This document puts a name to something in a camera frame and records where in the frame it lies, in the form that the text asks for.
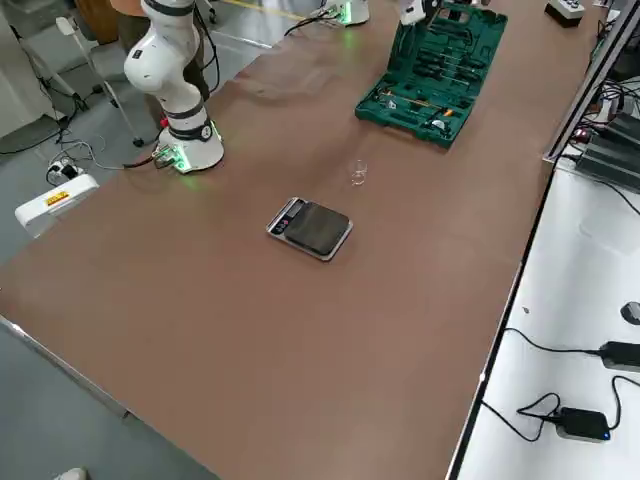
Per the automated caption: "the green plastic toolbox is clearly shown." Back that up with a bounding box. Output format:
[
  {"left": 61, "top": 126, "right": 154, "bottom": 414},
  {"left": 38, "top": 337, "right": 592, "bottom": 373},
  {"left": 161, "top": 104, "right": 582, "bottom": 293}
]
[{"left": 353, "top": 7, "right": 510, "bottom": 152}]

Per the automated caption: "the small clear measuring cup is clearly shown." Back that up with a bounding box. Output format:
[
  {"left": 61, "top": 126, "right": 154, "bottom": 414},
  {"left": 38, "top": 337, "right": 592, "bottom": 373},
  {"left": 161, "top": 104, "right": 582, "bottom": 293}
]
[{"left": 348, "top": 156, "right": 371, "bottom": 187}]

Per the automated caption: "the digital kitchen scale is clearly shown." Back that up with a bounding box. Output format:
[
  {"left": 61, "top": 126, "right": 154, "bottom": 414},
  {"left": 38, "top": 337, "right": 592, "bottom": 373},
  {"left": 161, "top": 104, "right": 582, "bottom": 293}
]
[{"left": 265, "top": 195, "right": 355, "bottom": 263}]

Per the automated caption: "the white black button box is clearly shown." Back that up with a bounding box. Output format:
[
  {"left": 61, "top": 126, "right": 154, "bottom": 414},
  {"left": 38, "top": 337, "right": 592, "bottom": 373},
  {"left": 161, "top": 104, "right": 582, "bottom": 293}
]
[{"left": 543, "top": 0, "right": 587, "bottom": 30}]

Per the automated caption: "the black ribbed power supply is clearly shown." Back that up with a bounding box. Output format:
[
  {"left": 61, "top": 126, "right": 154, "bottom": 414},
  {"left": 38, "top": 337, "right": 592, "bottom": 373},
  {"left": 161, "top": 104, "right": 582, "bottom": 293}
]
[
  {"left": 597, "top": 112, "right": 640, "bottom": 146},
  {"left": 574, "top": 133, "right": 640, "bottom": 194}
]

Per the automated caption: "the white desk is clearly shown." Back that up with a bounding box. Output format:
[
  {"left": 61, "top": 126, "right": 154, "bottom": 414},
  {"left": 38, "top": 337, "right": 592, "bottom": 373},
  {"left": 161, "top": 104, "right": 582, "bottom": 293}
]
[{"left": 449, "top": 164, "right": 640, "bottom": 480}]

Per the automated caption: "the white tripod stand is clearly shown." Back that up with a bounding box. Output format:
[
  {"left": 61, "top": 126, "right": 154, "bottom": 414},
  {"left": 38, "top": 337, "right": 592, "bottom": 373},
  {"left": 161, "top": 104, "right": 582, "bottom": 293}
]
[{"left": 54, "top": 16, "right": 146, "bottom": 149}]

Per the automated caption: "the black power brick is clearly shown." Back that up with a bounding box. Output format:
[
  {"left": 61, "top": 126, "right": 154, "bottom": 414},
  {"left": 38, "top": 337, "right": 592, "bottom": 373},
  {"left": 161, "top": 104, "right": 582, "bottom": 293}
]
[{"left": 598, "top": 340, "right": 640, "bottom": 372}]

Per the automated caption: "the white power strip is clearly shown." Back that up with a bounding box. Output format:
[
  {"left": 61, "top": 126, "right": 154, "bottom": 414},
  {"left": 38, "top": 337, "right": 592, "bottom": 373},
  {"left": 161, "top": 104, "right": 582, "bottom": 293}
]
[{"left": 46, "top": 157, "right": 85, "bottom": 182}]

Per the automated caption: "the white box with yellow label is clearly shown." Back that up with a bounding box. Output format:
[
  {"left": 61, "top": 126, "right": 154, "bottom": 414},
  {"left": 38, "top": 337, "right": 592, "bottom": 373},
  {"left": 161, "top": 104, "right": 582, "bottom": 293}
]
[{"left": 13, "top": 173, "right": 100, "bottom": 240}]

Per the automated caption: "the small black hub blue light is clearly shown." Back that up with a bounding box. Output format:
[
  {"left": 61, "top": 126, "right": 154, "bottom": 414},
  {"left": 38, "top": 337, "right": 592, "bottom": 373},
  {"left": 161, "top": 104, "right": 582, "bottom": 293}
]
[{"left": 553, "top": 406, "right": 612, "bottom": 444}]

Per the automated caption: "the aluminium frame post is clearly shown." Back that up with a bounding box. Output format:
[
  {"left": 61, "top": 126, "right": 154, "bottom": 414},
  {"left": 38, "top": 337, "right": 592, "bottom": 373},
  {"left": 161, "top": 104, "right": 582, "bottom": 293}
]
[{"left": 542, "top": 0, "right": 640, "bottom": 164}]

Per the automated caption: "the black cable bundle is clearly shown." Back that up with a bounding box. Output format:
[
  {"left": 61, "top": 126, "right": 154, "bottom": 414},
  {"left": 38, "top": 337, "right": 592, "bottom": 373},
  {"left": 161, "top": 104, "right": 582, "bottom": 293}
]
[{"left": 594, "top": 77, "right": 640, "bottom": 124}]

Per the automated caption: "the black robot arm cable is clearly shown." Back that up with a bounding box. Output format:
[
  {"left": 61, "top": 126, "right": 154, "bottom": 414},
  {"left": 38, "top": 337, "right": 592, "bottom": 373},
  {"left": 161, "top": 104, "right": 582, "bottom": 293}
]
[{"left": 192, "top": 0, "right": 222, "bottom": 96}]

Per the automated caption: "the black power supply cable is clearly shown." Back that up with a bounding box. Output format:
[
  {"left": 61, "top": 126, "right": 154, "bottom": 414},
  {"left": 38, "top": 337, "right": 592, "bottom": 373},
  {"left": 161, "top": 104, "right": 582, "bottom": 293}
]
[{"left": 559, "top": 154, "right": 640, "bottom": 216}]

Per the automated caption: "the black red base cable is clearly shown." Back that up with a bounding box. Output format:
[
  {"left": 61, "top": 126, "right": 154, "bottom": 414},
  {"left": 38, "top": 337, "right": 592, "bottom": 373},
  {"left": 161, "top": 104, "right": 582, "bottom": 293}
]
[{"left": 122, "top": 147, "right": 171, "bottom": 170}]

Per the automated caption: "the black power brick cable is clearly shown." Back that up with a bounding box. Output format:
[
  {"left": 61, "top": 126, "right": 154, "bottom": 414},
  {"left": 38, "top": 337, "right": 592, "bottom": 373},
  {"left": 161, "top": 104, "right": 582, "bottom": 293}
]
[{"left": 503, "top": 327, "right": 609, "bottom": 357}]

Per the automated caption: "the white floor cable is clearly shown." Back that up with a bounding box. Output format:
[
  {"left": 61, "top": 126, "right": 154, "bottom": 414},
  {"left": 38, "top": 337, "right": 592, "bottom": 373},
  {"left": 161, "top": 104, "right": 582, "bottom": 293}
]
[{"left": 49, "top": 139, "right": 126, "bottom": 171}]

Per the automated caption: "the black floor cable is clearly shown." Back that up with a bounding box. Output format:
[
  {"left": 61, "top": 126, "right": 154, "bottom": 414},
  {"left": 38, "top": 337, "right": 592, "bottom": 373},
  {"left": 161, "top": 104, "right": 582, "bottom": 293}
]
[{"left": 0, "top": 84, "right": 104, "bottom": 156}]

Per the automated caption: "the black hub cable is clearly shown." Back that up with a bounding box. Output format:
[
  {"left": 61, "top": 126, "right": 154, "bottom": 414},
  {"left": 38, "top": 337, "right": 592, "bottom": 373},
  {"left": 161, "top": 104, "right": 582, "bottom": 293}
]
[
  {"left": 479, "top": 392, "right": 564, "bottom": 444},
  {"left": 605, "top": 374, "right": 640, "bottom": 431}
]

